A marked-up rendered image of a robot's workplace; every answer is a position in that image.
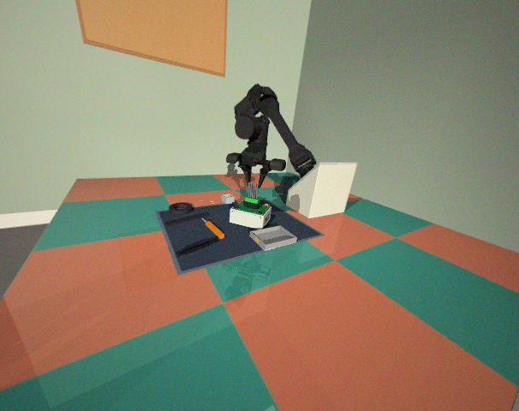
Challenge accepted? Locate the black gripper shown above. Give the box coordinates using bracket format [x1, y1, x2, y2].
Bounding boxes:
[226, 139, 286, 188]

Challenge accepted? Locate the green power plug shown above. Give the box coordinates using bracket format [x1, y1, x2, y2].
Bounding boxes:
[245, 182, 260, 204]

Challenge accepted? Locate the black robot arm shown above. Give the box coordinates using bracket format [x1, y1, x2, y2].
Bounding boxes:
[234, 83, 316, 178]

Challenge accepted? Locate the dark blue work mat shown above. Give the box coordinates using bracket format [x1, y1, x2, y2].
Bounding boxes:
[155, 199, 324, 275]

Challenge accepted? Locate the green circuit board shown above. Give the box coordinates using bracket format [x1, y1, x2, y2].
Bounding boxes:
[237, 200, 270, 215]

